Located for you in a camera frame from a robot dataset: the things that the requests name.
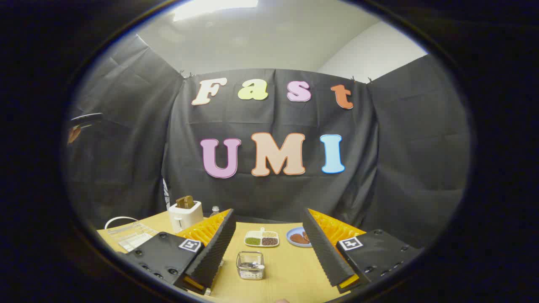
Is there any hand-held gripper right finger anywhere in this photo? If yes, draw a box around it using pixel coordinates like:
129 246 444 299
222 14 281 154
302 207 424 294

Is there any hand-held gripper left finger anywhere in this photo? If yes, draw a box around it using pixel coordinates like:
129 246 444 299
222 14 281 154
120 208 237 295

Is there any metal wire basket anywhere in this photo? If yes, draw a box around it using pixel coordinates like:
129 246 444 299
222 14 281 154
236 251 265 281

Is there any white wire dish rack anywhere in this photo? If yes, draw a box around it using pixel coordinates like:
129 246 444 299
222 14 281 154
104 216 160 253

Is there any blue plate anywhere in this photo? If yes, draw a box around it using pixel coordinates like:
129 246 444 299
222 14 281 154
286 226 313 248

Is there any white divided dish with beans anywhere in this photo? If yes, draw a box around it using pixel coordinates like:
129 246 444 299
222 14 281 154
244 227 280 248

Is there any white toaster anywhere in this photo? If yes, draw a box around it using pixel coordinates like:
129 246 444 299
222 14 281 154
168 201 205 234

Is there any black backdrop cloth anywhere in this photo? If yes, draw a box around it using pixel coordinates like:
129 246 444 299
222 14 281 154
64 35 471 249

